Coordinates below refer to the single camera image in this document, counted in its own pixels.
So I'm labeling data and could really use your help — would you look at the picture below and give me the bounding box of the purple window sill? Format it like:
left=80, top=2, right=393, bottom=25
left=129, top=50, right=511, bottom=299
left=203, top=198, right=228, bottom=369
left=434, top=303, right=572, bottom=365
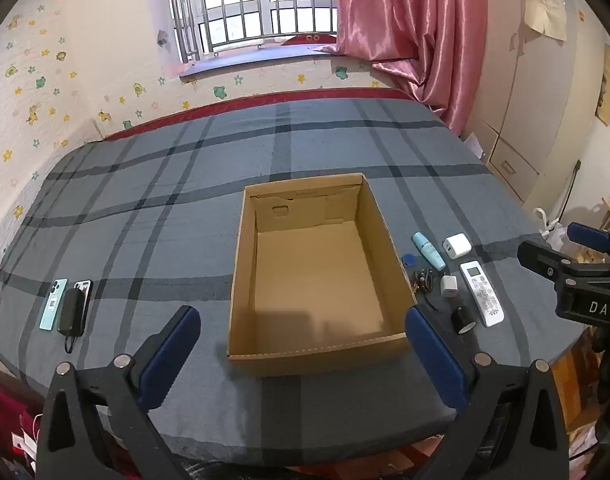
left=179, top=42, right=346, bottom=81

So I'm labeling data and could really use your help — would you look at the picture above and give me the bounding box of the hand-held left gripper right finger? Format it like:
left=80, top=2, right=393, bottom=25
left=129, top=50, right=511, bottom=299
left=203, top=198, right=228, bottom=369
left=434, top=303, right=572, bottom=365
left=405, top=305, right=570, bottom=480

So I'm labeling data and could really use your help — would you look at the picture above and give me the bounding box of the red cloth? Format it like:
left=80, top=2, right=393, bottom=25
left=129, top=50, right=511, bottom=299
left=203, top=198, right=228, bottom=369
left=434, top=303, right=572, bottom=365
left=0, top=365, right=46, bottom=480

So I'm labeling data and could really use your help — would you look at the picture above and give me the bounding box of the teal bottle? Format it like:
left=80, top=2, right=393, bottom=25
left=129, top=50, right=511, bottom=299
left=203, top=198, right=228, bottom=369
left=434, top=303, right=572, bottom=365
left=412, top=232, right=446, bottom=272

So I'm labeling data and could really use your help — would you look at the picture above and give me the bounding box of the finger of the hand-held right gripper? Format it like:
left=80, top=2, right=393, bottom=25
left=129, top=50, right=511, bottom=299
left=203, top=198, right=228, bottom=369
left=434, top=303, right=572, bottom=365
left=517, top=239, right=574, bottom=286
left=567, top=221, right=610, bottom=266

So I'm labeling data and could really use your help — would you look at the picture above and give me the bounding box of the yellow wall poster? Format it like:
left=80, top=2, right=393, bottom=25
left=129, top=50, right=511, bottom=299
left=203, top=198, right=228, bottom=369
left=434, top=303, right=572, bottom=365
left=595, top=44, right=610, bottom=126

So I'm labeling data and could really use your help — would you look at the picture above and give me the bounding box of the beige paper sheet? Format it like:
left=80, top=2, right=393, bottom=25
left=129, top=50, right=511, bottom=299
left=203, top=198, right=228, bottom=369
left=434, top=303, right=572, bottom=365
left=522, top=0, right=568, bottom=42

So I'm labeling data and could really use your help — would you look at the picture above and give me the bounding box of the white bag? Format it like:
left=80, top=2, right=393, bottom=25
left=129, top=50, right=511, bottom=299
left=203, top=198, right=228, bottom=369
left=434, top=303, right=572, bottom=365
left=534, top=207, right=572, bottom=247

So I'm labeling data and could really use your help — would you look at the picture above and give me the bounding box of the cardboard box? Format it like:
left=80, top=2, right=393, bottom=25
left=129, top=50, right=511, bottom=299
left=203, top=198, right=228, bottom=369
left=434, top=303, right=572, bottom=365
left=227, top=172, right=418, bottom=377

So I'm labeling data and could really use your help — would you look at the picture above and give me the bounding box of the black power bank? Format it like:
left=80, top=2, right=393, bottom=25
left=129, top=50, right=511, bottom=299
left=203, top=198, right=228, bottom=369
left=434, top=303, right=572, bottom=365
left=57, top=287, right=87, bottom=354

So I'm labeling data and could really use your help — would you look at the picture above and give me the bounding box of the beige wardrobe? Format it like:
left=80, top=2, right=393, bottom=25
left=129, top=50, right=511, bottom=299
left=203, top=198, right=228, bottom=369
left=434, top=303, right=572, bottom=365
left=460, top=0, right=610, bottom=206

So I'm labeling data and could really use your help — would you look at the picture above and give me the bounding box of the white remote control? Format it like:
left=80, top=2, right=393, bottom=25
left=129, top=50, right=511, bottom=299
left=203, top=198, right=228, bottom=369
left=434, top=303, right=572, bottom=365
left=459, top=261, right=506, bottom=328

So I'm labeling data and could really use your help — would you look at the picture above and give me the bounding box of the teal phone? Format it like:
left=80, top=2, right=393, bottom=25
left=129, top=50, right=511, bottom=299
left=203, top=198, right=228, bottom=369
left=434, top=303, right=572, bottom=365
left=39, top=277, right=68, bottom=332

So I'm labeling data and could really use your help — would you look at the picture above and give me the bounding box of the black-cased phone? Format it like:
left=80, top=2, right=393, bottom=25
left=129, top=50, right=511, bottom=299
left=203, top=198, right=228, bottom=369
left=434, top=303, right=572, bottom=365
left=72, top=279, right=93, bottom=312

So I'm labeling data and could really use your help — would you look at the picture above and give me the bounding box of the large white charger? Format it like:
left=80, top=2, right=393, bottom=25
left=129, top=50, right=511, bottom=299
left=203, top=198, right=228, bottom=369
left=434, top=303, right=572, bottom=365
left=443, top=233, right=473, bottom=261

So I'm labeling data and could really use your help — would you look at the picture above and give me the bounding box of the pink curtain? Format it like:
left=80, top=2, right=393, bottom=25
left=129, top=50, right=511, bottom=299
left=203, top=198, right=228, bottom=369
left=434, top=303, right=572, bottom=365
left=331, top=0, right=488, bottom=136

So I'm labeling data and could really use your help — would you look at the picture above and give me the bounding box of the black cylinder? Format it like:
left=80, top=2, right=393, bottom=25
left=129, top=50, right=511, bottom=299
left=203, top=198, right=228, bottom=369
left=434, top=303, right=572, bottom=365
left=451, top=305, right=478, bottom=335

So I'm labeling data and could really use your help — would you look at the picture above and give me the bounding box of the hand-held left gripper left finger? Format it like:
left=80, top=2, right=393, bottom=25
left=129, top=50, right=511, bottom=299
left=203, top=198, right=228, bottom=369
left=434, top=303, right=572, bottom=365
left=35, top=305, right=202, bottom=480

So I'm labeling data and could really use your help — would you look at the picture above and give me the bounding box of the dark key bunch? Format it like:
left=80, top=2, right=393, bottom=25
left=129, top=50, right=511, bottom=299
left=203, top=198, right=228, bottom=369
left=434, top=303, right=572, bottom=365
left=412, top=269, right=436, bottom=295

